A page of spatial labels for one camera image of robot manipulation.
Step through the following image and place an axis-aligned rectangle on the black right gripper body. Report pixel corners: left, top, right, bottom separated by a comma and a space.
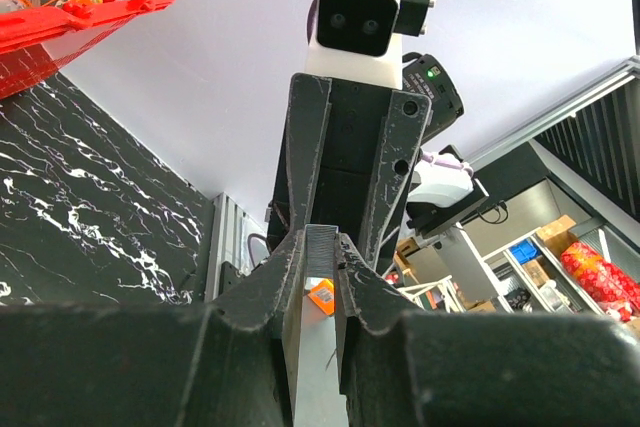
267, 78, 436, 273

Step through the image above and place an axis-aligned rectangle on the aluminium frame rail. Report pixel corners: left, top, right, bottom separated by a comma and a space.
204, 193, 268, 302

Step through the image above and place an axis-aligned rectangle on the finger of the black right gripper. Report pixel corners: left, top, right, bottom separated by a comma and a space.
362, 90, 430, 267
284, 73, 332, 242

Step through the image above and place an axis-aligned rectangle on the red plastic shopping basket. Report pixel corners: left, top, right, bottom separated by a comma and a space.
1, 0, 175, 98

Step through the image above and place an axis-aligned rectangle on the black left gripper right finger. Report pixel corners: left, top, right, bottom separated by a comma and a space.
334, 234, 639, 426

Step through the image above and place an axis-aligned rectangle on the black marble pattern mat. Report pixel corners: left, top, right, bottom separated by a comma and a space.
1, 74, 214, 306

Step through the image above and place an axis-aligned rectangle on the storage shelf with boxes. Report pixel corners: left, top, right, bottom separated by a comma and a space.
394, 216, 639, 323

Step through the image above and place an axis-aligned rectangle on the small silver staple strip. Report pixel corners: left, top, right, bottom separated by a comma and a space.
305, 224, 339, 280

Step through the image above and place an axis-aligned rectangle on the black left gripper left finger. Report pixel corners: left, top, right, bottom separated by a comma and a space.
1, 232, 305, 426

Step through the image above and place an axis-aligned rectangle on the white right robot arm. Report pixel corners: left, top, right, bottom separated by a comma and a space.
266, 73, 487, 272

